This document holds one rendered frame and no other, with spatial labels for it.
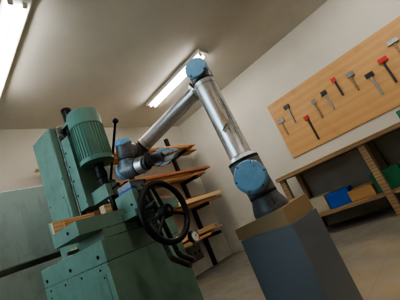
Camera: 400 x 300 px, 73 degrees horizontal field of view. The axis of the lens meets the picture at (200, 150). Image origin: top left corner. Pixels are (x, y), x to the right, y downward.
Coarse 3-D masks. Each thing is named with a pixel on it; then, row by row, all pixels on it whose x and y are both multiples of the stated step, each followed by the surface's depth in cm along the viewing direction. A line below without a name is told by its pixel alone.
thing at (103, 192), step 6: (102, 186) 137; (108, 186) 137; (96, 192) 140; (102, 192) 137; (108, 192) 135; (114, 192) 138; (96, 198) 140; (102, 198) 137; (108, 198) 139; (96, 204) 141
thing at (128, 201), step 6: (126, 192) 122; (132, 192) 119; (138, 192) 122; (120, 198) 124; (126, 198) 122; (132, 198) 119; (120, 204) 124; (126, 204) 122; (132, 204) 119; (126, 210) 122
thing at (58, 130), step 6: (60, 132) 156; (66, 132) 159; (60, 138) 154; (60, 144) 152; (66, 162) 150; (66, 168) 149; (72, 186) 146; (78, 204) 144; (78, 210) 143; (90, 210) 147; (96, 210) 150
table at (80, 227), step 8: (168, 200) 148; (176, 200) 152; (136, 208) 117; (152, 208) 123; (96, 216) 112; (104, 216) 114; (112, 216) 117; (120, 216) 120; (128, 216) 118; (136, 216) 119; (72, 224) 105; (80, 224) 105; (88, 224) 107; (96, 224) 110; (104, 224) 113; (112, 224) 115; (64, 232) 109; (72, 232) 106; (80, 232) 104; (88, 232) 106; (56, 240) 113; (64, 240) 109; (72, 240) 109; (80, 240) 120; (56, 248) 113
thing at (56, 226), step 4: (80, 216) 125; (60, 220) 118; (64, 220) 119; (52, 224) 114; (56, 224) 115; (60, 224) 117; (52, 228) 114; (56, 228) 115; (60, 228) 116; (52, 232) 114; (56, 232) 114
